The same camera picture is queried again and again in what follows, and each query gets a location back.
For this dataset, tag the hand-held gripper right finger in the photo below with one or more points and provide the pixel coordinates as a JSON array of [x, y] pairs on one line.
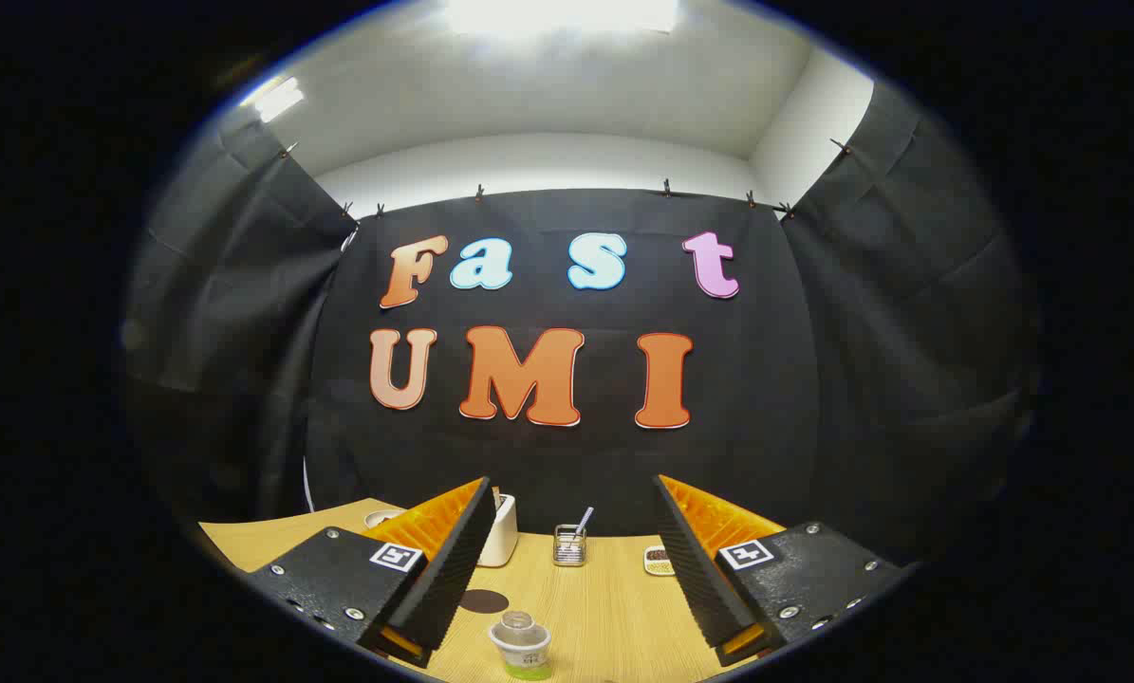
[[695, 560]]

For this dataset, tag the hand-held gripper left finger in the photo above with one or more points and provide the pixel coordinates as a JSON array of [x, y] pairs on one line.
[[453, 560]]

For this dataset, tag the round brown coaster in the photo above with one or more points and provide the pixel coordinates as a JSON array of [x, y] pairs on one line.
[[484, 601]]

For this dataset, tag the clear juice bottle white label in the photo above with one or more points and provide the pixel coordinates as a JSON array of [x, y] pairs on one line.
[[521, 647]]

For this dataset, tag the white divided snack tray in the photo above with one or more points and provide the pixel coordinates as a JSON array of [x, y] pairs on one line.
[[659, 561]]

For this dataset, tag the white toaster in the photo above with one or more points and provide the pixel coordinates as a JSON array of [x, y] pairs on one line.
[[502, 536]]

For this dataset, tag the small white plate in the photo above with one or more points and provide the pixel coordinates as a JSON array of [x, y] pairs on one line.
[[379, 519]]

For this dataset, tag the wooden table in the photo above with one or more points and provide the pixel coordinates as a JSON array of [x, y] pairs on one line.
[[604, 612]]

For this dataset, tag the white drinking straw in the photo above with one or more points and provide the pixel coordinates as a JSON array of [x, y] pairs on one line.
[[584, 520]]

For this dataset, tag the black backdrop cloth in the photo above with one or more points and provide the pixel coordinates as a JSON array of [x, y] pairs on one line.
[[529, 455]]

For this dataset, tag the large ceiling light panel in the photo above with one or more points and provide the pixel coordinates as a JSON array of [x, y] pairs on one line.
[[562, 14]]

